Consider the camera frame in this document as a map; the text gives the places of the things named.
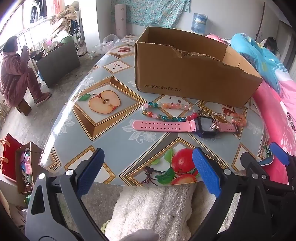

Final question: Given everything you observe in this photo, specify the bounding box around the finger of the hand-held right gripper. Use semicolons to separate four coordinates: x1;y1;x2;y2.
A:
269;142;296;167
240;152;275;183

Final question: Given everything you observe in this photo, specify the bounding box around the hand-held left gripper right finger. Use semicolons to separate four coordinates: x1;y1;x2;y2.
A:
192;147;272;241

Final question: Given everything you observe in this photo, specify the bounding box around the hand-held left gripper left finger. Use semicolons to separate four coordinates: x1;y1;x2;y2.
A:
25;148;110;241

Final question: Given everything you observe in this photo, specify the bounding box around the orange bead bracelet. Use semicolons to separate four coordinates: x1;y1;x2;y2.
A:
228;112;247;127

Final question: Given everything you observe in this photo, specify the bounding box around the pink strap watch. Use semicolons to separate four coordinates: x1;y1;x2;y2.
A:
132;116;239;139

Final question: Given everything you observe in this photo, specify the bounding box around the multicolour bead bracelet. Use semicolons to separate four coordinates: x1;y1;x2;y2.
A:
142;101;199;122

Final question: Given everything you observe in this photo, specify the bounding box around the brown cardboard box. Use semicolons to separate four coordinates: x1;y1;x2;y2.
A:
134;26;263;108

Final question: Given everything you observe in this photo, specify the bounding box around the fruit print tablecloth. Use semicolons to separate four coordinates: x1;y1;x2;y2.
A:
38;35;271;187

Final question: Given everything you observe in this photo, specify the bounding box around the pink floral blanket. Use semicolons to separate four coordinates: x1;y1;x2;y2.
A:
206;34;296;186

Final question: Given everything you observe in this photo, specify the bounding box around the red gift bag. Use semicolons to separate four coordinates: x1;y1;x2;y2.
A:
0;133;23;181

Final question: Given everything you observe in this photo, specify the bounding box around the wooden stool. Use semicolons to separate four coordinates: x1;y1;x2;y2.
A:
16;98;32;117

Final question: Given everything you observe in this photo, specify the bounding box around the blue printed quilt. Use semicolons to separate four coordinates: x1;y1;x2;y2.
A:
230;33;296;93

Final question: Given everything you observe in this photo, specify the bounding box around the dark grey low table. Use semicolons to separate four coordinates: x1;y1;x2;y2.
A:
36;40;81;88

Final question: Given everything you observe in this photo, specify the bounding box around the white plastic bag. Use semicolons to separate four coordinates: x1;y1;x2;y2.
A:
95;34;121;55

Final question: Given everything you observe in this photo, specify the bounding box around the wheelchair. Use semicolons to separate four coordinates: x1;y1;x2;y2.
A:
69;20;85;49

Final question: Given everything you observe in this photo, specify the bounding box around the labelled blue water jug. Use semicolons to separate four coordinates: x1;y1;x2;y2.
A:
191;13;208;36

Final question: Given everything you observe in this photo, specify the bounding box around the rolled pink mat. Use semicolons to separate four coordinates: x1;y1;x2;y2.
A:
115;3;127;39

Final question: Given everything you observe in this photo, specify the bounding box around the metal window railing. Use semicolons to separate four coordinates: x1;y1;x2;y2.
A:
0;17;59;50

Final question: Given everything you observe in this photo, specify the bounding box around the pile of clothes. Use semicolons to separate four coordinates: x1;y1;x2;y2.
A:
52;1;80;35

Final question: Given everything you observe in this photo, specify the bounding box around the pink hanging garment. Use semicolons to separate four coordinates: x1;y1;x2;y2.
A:
50;0;66;15

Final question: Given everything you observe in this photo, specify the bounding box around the dark hanging jacket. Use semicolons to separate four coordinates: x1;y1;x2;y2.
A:
30;0;48;24

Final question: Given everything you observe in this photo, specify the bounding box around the floral wall cloth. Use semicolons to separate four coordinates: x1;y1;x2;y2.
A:
111;0;191;29

